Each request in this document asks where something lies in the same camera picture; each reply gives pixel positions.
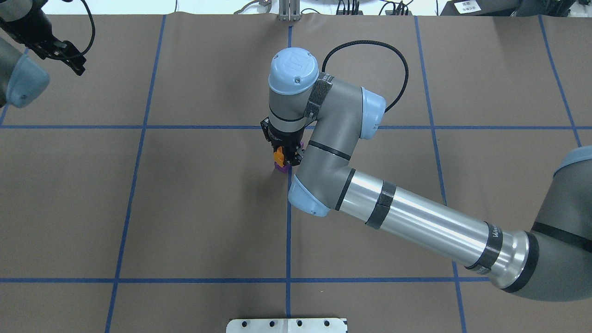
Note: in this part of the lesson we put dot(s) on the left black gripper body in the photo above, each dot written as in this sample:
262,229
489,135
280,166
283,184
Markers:
33,35

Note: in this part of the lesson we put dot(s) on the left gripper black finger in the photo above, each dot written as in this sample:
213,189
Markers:
67,53

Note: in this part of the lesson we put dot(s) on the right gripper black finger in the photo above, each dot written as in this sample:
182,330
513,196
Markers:
293,155

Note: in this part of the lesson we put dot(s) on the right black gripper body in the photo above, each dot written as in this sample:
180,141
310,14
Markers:
287,140

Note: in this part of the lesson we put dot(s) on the orange trapezoid block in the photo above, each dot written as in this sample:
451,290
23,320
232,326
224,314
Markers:
278,156

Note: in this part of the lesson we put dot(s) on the purple trapezoid block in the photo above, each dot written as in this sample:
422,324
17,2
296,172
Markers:
286,167

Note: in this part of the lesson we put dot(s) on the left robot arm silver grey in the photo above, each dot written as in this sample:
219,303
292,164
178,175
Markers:
21,79

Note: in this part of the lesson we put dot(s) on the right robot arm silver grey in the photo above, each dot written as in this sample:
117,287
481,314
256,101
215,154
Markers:
315,122

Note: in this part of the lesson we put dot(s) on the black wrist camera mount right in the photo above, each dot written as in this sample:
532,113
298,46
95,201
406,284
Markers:
265,128

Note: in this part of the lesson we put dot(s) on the aluminium frame post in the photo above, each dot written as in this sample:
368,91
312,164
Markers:
289,10

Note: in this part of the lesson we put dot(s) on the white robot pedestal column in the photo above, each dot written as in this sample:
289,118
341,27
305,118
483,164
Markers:
288,325

